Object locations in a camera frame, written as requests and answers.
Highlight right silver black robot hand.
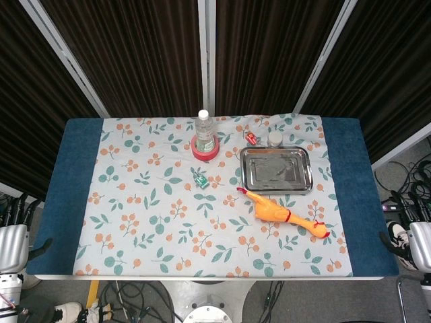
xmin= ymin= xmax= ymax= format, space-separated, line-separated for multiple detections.
xmin=379 ymin=190 xmax=431 ymax=271

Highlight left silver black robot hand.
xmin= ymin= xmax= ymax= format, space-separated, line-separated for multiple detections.
xmin=0 ymin=193 xmax=54 ymax=274

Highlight orange rubber chicken toy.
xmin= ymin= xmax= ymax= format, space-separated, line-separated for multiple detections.
xmin=236 ymin=187 xmax=331 ymax=240

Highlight stainless steel tray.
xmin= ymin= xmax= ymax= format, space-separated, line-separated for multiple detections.
xmin=239 ymin=146 xmax=313 ymax=195

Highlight small green toy car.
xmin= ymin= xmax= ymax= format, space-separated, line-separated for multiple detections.
xmin=192 ymin=170 xmax=209 ymax=190

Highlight black power strip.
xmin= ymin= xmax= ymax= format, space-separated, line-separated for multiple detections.
xmin=380 ymin=198 xmax=401 ymax=213

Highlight blue table cover cloth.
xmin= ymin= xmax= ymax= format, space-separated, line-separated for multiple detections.
xmin=26 ymin=116 xmax=401 ymax=277

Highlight white sneaker with black trim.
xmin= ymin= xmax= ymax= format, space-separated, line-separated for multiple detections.
xmin=55 ymin=301 xmax=84 ymax=323

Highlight dark corrugated partition panel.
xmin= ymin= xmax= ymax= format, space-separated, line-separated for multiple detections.
xmin=40 ymin=0 xmax=207 ymax=118
xmin=301 ymin=0 xmax=431 ymax=164
xmin=0 ymin=0 xmax=102 ymax=199
xmin=215 ymin=0 xmax=345 ymax=116

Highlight floral printed tablecloth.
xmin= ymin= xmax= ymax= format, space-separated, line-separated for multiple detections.
xmin=73 ymin=113 xmax=354 ymax=279

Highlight small jar with silver lid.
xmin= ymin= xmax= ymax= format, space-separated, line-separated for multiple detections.
xmin=267 ymin=131 xmax=284 ymax=148

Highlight red tape roll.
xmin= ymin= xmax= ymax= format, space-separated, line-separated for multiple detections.
xmin=191 ymin=134 xmax=220 ymax=162

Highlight clear plastic water bottle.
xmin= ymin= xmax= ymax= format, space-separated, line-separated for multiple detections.
xmin=195 ymin=109 xmax=216 ymax=151

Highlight chrome tube frame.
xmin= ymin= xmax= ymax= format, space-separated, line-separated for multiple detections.
xmin=395 ymin=274 xmax=422 ymax=323

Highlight black coiled cables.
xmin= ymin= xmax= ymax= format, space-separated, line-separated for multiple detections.
xmin=375 ymin=160 xmax=431 ymax=203

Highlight black floor cables bundle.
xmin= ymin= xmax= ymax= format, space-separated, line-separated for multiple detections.
xmin=100 ymin=281 xmax=179 ymax=323

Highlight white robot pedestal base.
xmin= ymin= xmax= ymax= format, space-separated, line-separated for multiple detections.
xmin=161 ymin=279 xmax=257 ymax=323

